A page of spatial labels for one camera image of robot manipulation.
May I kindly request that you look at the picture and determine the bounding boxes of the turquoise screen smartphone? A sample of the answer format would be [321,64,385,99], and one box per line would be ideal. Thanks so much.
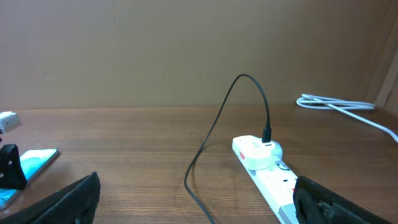
[1,149,59,210]

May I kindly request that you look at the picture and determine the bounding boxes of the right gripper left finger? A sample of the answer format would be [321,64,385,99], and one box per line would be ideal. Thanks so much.
[1,172,101,224]

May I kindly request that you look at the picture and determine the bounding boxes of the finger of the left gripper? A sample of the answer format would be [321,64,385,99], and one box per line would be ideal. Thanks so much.
[0,144,27,190]

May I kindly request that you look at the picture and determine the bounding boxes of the black USB charging cable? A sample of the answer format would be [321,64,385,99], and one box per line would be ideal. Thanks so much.
[183,73,272,224]

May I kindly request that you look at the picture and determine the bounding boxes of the white power strip cord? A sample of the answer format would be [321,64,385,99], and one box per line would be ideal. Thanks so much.
[295,93,398,144]

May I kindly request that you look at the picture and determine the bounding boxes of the white USB wall charger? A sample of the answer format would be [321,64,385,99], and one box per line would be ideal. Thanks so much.
[232,135,283,170]

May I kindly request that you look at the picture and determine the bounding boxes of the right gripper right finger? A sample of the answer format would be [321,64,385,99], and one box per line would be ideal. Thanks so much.
[293,176,391,224]

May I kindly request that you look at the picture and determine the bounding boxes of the white power strip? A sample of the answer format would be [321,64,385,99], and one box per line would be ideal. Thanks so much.
[244,159,299,224]

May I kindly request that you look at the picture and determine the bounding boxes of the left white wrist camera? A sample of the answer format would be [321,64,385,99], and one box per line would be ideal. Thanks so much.
[0,111,21,134]

